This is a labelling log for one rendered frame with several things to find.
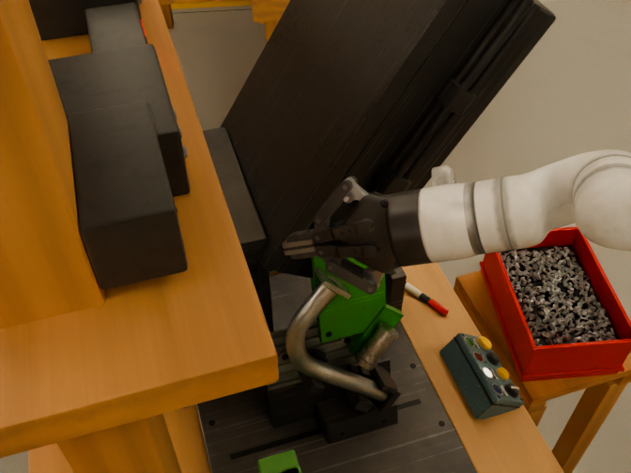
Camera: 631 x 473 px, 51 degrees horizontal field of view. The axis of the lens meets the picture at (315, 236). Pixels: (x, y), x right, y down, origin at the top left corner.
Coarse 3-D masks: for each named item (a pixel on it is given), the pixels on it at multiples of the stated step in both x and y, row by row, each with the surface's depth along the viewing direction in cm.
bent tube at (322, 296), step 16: (320, 272) 99; (320, 288) 99; (336, 288) 98; (304, 304) 100; (320, 304) 99; (304, 320) 100; (288, 336) 102; (304, 336) 102; (288, 352) 103; (304, 352) 103; (304, 368) 104; (320, 368) 106; (336, 368) 108; (336, 384) 108; (352, 384) 109; (368, 384) 111
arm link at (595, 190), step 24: (600, 168) 57; (624, 168) 56; (576, 192) 58; (600, 192) 55; (624, 192) 54; (576, 216) 57; (600, 216) 55; (624, 216) 54; (600, 240) 57; (624, 240) 56
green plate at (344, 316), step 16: (352, 288) 104; (384, 288) 106; (336, 304) 105; (352, 304) 106; (368, 304) 107; (384, 304) 108; (320, 320) 105; (336, 320) 106; (352, 320) 107; (368, 320) 108; (320, 336) 107; (336, 336) 108
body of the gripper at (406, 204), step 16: (400, 192) 66; (416, 192) 65; (352, 208) 68; (368, 208) 66; (384, 208) 66; (400, 208) 64; (416, 208) 63; (384, 224) 66; (400, 224) 63; (416, 224) 63; (352, 240) 68; (368, 240) 68; (384, 240) 67; (400, 240) 64; (416, 240) 63; (384, 256) 67; (400, 256) 64; (416, 256) 64; (384, 272) 68
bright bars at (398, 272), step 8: (392, 272) 126; (400, 272) 127; (392, 280) 126; (400, 280) 127; (392, 288) 128; (400, 288) 129; (392, 296) 130; (400, 296) 130; (392, 304) 132; (400, 304) 132
